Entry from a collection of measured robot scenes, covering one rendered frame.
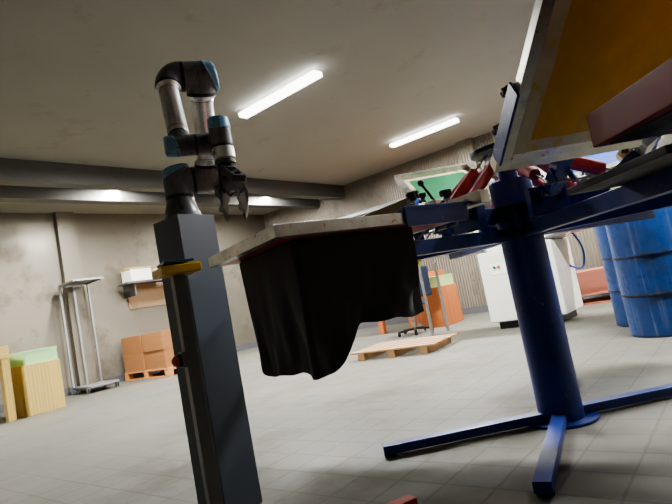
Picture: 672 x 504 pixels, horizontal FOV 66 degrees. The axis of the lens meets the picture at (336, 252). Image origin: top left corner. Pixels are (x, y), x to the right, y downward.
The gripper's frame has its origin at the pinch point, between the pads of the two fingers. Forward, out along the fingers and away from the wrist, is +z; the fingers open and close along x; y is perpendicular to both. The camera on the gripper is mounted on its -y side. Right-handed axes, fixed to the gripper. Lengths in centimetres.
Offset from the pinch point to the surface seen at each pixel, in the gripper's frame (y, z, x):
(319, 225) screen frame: -29.5, 10.5, -12.7
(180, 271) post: 5.3, 15.3, 20.0
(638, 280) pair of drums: 52, 64, -342
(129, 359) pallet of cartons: 818, 77, -110
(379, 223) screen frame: -29.7, 11.8, -35.3
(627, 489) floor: -61, 108, -86
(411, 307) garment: -21, 41, -49
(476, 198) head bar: -33, 7, -79
